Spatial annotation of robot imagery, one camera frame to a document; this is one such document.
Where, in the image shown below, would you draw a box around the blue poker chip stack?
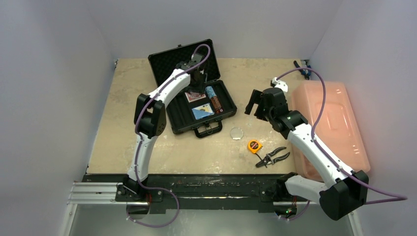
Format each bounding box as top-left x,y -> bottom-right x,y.
205,86 -> 215,97

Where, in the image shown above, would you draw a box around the clear round disc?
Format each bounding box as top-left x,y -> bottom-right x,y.
230,127 -> 244,140

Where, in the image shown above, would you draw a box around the black poker set case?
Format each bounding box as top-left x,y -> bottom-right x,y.
148,39 -> 237,138

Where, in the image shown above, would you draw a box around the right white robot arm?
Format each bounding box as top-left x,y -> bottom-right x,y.
245,88 -> 369,221

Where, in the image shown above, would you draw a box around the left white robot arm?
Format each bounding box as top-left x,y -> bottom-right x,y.
123,60 -> 205,201

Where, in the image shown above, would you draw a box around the red playing card deck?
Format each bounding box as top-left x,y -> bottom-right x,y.
184,92 -> 206,103

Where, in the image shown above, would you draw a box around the blue playing card deck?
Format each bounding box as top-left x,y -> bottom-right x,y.
191,103 -> 214,120

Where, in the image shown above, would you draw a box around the yellow tape measure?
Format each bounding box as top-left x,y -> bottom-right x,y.
247,140 -> 263,154

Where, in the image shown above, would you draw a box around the orange translucent storage bin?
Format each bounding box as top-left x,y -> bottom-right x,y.
290,81 -> 371,173

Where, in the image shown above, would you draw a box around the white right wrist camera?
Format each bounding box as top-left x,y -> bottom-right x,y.
270,77 -> 289,93

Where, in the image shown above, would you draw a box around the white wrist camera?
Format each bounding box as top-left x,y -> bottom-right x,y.
191,53 -> 204,63
270,77 -> 289,93

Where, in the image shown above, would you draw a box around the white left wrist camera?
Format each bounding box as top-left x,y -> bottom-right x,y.
191,53 -> 204,63

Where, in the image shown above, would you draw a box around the blue handled pliers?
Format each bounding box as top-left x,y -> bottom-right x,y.
293,60 -> 311,80

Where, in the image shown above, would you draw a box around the black wire stripper pliers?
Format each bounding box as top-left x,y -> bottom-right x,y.
255,147 -> 291,168

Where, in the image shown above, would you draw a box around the black table front rail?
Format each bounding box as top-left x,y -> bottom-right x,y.
82,174 -> 306,218

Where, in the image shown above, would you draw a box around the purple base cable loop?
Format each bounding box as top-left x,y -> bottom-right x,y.
125,187 -> 180,229

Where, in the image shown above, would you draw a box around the aluminium frame rails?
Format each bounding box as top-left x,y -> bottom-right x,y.
58,182 -> 364,236

